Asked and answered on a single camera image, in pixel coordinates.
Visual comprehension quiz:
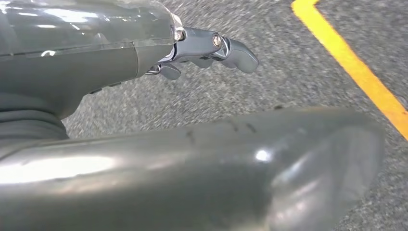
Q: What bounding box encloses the yellow floor tape square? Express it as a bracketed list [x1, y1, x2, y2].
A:
[291, 0, 408, 141]

